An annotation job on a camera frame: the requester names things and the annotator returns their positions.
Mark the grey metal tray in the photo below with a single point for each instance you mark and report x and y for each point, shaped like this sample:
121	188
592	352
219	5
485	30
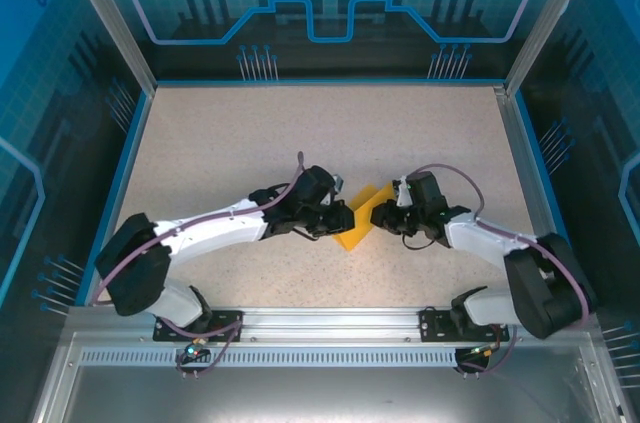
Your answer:
320	393

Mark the blue table edge strip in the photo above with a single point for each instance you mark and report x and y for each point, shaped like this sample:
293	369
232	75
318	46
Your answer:
538	163
126	168

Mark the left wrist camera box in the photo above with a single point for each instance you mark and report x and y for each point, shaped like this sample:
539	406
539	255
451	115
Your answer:
338	183

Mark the aluminium mounting rail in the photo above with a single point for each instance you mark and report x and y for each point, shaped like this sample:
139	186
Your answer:
330	323

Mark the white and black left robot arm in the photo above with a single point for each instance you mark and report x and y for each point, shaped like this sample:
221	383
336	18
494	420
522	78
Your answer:
210	228

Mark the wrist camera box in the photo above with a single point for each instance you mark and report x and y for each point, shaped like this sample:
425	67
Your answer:
402	193
338	183

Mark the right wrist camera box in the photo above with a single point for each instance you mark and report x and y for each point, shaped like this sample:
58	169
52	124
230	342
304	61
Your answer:
402	193

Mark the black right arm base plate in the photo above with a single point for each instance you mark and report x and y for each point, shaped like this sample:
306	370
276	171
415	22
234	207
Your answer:
435	325

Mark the yellow square paper sheet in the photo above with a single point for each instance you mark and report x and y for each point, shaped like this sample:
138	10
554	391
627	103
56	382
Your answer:
350	240

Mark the aluminium table side rail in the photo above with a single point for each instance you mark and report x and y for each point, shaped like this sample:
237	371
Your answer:
521	158

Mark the aluminium frame post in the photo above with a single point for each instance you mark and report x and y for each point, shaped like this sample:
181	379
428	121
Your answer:
547	18
110	18

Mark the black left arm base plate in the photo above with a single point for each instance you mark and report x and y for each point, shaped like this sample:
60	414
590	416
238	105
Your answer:
225	325

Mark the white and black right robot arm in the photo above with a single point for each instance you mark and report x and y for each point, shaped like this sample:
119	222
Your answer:
535	283

